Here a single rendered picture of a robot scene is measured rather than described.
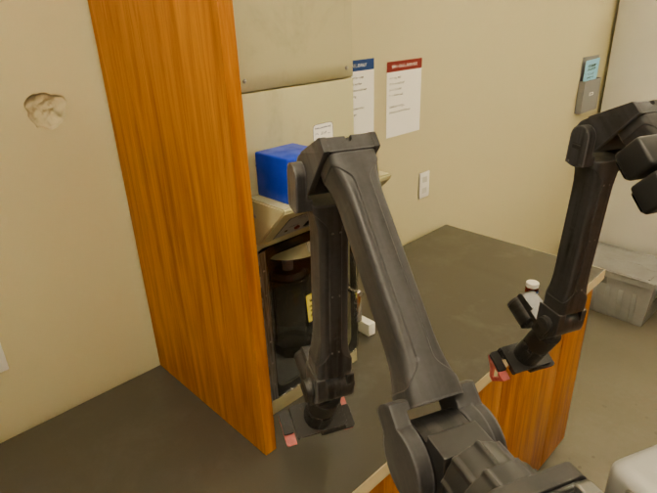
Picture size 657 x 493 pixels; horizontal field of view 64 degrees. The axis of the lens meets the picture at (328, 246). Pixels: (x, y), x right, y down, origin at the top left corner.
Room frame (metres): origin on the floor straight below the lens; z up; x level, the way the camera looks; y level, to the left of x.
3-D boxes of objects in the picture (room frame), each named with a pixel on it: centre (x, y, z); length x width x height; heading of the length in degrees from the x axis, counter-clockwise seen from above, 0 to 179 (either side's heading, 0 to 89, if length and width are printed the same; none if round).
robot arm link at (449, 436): (0.39, -0.11, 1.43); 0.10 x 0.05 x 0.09; 20
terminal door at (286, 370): (1.11, 0.04, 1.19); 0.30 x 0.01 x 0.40; 133
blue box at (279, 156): (1.02, 0.07, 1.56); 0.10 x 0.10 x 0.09; 44
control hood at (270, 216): (1.08, 0.01, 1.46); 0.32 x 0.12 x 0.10; 134
